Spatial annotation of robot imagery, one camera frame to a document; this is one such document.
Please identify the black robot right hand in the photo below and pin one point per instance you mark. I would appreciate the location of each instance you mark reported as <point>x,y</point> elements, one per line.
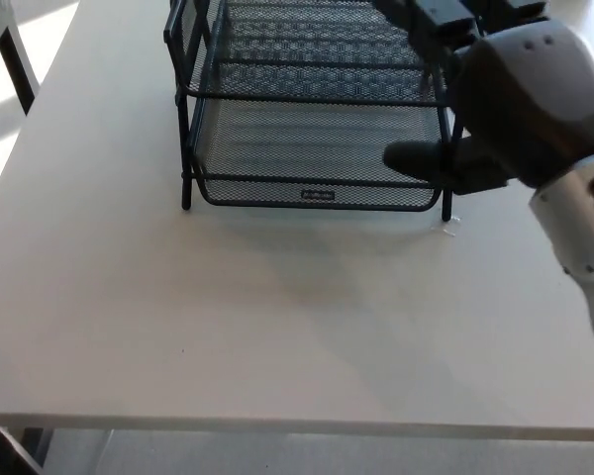
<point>529,104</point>

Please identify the black mesh sliding drawer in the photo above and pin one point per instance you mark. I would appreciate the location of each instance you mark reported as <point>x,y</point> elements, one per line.
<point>317,81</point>

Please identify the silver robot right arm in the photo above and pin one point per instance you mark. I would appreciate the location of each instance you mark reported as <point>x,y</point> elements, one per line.
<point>574,232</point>

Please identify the grey desk leg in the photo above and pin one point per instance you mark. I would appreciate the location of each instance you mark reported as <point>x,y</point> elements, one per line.
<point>37,450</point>

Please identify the clear tape piece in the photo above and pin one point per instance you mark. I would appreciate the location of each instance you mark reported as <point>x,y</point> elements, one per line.
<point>448,227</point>

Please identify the black mesh tray with label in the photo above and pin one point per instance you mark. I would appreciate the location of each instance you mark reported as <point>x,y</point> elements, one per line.
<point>297,143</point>

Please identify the dark chair frame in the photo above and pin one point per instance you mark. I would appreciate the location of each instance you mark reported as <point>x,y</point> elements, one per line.
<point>10,450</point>

